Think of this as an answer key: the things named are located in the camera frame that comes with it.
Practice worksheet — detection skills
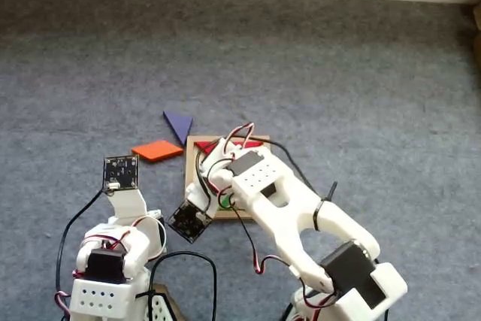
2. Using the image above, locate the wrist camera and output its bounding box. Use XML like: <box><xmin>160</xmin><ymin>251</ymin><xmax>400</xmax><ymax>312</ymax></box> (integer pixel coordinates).
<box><xmin>102</xmin><ymin>154</ymin><xmax>148</xmax><ymax>220</ymax></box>
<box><xmin>166</xmin><ymin>199</ymin><xmax>216</xmax><ymax>244</ymax></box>

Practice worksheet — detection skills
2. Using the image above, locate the orange parallelogram tangram piece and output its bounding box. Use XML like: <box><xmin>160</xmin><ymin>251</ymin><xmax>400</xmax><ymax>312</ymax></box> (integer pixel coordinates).
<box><xmin>130</xmin><ymin>140</ymin><xmax>186</xmax><ymax>165</ymax></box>

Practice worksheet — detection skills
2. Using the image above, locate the square wooden tray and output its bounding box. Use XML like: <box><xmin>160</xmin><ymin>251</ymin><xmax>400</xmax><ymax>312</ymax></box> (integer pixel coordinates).
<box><xmin>184</xmin><ymin>135</ymin><xmax>272</xmax><ymax>221</ymax></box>

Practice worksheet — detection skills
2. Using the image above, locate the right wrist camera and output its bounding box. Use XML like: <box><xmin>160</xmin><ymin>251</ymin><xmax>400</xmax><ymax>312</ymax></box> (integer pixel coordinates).
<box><xmin>166</xmin><ymin>199</ymin><xmax>216</xmax><ymax>244</ymax></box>

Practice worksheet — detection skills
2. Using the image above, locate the black cable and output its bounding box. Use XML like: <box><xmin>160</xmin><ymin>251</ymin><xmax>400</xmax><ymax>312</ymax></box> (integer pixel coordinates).
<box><xmin>262</xmin><ymin>139</ymin><xmax>338</xmax><ymax>202</ymax></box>
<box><xmin>55</xmin><ymin>187</ymin><xmax>106</xmax><ymax>316</ymax></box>
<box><xmin>149</xmin><ymin>250</ymin><xmax>219</xmax><ymax>321</ymax></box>

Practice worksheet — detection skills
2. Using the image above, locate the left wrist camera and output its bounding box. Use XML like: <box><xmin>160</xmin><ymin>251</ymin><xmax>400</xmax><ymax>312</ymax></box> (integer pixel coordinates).
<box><xmin>102</xmin><ymin>154</ymin><xmax>148</xmax><ymax>220</ymax></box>

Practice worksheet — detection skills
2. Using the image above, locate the purple triangle tangram piece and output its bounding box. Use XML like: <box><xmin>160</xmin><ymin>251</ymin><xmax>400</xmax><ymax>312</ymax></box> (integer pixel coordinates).
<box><xmin>162</xmin><ymin>111</ymin><xmax>195</xmax><ymax>147</ymax></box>

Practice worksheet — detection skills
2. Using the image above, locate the red triangle tangram piece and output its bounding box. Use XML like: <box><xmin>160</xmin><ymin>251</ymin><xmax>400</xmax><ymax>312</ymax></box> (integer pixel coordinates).
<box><xmin>195</xmin><ymin>141</ymin><xmax>264</xmax><ymax>156</ymax></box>

